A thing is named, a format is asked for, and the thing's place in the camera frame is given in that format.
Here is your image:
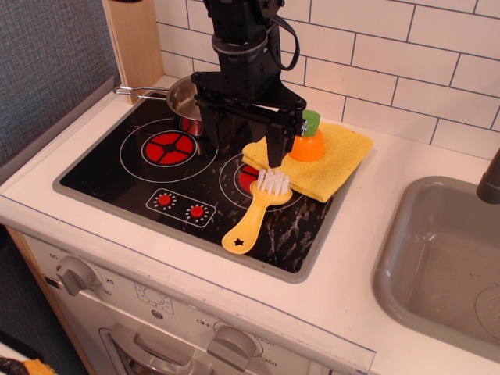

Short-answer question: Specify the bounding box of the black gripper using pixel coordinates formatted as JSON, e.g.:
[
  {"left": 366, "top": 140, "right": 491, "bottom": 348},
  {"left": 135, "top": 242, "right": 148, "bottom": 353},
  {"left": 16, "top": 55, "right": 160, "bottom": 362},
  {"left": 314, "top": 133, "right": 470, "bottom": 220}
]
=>
[{"left": 191, "top": 33, "right": 306, "bottom": 168}]

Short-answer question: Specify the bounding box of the small steel pot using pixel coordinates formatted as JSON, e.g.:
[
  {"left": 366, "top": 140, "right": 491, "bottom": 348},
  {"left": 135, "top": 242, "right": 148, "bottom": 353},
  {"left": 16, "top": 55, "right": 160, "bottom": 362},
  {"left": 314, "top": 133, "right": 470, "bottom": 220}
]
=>
[{"left": 112, "top": 77, "right": 206, "bottom": 137}]

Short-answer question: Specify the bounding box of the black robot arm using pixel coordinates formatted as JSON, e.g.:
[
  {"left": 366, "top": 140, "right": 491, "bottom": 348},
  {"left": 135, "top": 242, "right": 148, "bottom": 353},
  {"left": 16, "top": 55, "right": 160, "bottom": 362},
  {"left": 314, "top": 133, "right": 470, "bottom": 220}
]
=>
[{"left": 191, "top": 1, "right": 306, "bottom": 168}]

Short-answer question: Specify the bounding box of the yellow toy brush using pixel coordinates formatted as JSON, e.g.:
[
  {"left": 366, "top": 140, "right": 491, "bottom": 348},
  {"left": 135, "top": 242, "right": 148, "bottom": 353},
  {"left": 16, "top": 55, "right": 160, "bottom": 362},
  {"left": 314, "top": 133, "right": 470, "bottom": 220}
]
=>
[{"left": 222, "top": 169, "right": 292, "bottom": 255}]

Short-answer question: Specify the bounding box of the orange toy carrot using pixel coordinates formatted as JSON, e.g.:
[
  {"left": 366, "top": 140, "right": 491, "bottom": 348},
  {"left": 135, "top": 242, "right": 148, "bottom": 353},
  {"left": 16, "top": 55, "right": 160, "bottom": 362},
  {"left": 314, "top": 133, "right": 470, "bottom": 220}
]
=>
[{"left": 289, "top": 109, "right": 325, "bottom": 162}]

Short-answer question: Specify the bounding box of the yellow folded cloth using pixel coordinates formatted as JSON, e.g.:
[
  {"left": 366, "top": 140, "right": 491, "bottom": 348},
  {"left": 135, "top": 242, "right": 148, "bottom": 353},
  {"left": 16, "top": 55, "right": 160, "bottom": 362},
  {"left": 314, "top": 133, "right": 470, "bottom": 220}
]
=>
[{"left": 241, "top": 121, "right": 374, "bottom": 203}]

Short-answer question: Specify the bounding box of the black toy stove top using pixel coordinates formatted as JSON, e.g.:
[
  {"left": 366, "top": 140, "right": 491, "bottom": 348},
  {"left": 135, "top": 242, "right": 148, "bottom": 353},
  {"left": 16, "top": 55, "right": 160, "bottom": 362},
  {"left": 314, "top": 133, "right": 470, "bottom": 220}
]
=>
[{"left": 53, "top": 93, "right": 347, "bottom": 283}]

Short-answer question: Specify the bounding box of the grey right oven knob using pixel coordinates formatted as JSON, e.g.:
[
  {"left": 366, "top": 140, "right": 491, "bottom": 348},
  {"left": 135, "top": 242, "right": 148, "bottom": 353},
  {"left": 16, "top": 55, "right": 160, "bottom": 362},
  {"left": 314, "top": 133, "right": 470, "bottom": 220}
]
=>
[{"left": 207, "top": 326, "right": 257, "bottom": 372}]

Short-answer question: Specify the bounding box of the grey oven knob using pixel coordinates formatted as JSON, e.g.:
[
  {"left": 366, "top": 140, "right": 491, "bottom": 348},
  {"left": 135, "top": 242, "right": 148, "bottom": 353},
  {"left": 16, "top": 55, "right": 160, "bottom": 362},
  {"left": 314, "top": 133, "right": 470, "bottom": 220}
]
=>
[
  {"left": 207, "top": 326, "right": 257, "bottom": 372},
  {"left": 56, "top": 256, "right": 96, "bottom": 296}
]

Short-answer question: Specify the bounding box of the grey left oven knob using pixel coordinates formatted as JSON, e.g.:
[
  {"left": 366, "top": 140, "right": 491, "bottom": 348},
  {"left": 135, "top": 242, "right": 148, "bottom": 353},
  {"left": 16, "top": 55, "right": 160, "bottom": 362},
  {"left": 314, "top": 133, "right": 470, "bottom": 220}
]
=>
[{"left": 56, "top": 256, "right": 96, "bottom": 296}]

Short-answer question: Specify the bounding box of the white toy oven front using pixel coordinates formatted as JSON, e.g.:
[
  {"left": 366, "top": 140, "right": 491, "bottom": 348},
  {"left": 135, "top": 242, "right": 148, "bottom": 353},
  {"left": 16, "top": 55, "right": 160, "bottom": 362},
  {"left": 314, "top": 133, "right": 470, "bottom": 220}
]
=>
[{"left": 26, "top": 237, "right": 374, "bottom": 374}]

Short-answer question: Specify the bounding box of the grey sink basin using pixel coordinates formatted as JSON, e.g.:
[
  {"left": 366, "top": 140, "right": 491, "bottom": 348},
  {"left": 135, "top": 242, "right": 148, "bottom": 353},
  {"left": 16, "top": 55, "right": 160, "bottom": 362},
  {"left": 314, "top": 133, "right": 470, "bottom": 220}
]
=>
[{"left": 373, "top": 176, "right": 499, "bottom": 362}]

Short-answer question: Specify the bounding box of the grey faucet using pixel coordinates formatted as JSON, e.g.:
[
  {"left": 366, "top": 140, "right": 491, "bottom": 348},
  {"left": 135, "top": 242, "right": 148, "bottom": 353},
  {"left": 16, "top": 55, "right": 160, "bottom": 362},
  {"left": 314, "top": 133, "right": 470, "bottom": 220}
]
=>
[{"left": 476, "top": 150, "right": 500, "bottom": 205}]

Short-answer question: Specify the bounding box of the wooden side post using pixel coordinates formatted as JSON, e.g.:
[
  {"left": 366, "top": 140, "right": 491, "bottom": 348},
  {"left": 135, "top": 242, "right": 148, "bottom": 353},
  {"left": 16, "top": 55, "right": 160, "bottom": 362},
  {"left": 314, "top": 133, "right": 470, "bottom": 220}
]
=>
[{"left": 102, "top": 0, "right": 164, "bottom": 95}]

